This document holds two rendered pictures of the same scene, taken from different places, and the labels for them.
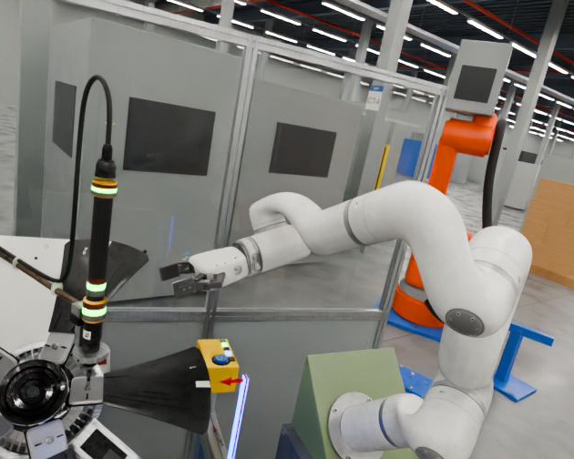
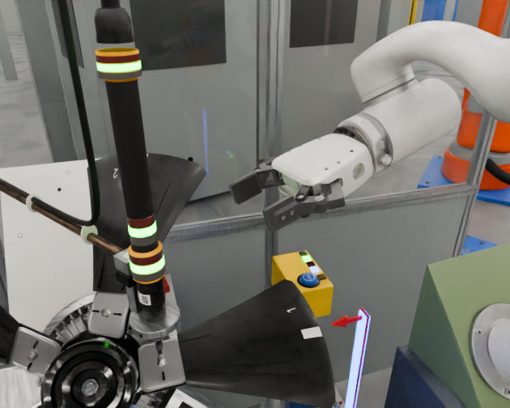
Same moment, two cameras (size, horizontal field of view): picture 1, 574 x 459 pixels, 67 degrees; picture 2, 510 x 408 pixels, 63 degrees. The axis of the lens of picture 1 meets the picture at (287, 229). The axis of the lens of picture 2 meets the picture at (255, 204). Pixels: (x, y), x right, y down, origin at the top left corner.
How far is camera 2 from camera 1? 40 cm
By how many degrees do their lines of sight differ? 14
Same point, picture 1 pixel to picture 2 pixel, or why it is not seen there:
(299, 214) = (470, 53)
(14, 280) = (40, 223)
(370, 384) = not seen: outside the picture
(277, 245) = (412, 119)
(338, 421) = (484, 345)
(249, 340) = (319, 240)
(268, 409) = (346, 308)
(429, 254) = not seen: outside the picture
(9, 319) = (45, 271)
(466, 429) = not seen: outside the picture
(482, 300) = not seen: outside the picture
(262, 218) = (381, 77)
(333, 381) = (467, 293)
